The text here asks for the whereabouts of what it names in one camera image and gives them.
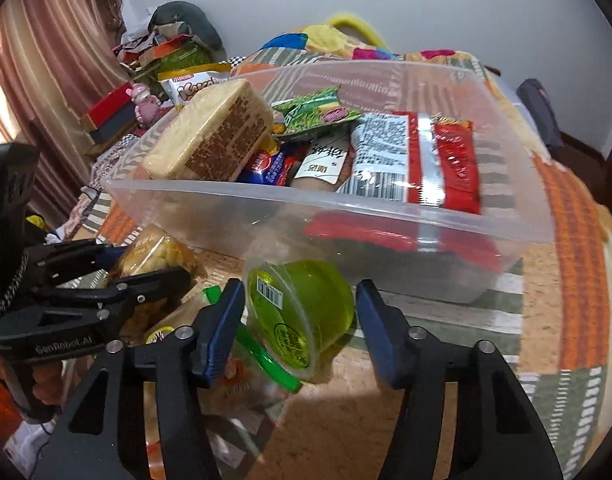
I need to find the pink striped curtain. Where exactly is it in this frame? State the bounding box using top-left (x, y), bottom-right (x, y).
top-left (0, 0), bottom-right (127, 224)

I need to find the grey backpack on floor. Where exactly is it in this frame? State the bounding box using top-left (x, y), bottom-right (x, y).
top-left (516, 78), bottom-right (564, 153)

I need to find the colourful patch pillow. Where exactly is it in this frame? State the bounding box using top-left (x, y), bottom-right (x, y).
top-left (259, 23), bottom-right (460, 62)

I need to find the red and black gift box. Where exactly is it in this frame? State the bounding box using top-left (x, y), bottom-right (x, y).
top-left (80, 82), bottom-right (137, 144)

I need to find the green cardboard box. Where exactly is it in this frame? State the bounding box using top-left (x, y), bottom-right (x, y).
top-left (132, 40), bottom-right (214, 84)

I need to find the popcorn snack bag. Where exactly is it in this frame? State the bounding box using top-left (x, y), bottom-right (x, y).
top-left (106, 224), bottom-right (207, 340)

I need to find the pink plush toy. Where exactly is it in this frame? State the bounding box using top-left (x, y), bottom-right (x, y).
top-left (126, 82), bottom-right (172, 129)

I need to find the green jelly cup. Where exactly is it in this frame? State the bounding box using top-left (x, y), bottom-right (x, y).
top-left (243, 258), bottom-right (356, 380)

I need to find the white Kracks snack bag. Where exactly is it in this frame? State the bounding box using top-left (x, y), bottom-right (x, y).
top-left (157, 63), bottom-right (231, 110)

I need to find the blue cracker packet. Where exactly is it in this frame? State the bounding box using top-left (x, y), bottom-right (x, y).
top-left (236, 138), bottom-right (307, 186)

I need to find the clear plastic storage bin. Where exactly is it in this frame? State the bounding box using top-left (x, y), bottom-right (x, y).
top-left (105, 61), bottom-right (554, 304)

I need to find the red snack bag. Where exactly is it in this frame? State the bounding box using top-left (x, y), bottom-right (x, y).
top-left (338, 112), bottom-right (481, 214)

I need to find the left hand orange glove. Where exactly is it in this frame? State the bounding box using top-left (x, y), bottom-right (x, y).
top-left (0, 349), bottom-right (68, 424)

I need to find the cake roll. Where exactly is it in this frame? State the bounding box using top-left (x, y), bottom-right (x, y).
top-left (291, 127), bottom-right (355, 192)

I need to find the yellow sponge cake pack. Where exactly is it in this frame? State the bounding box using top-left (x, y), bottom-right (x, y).
top-left (142, 79), bottom-right (273, 182)

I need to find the green peas snack packet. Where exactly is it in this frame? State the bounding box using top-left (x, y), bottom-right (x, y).
top-left (271, 86), bottom-right (363, 142)

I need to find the patchwork striped bed blanket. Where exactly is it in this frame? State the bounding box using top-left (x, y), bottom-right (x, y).
top-left (75, 49), bottom-right (612, 479)

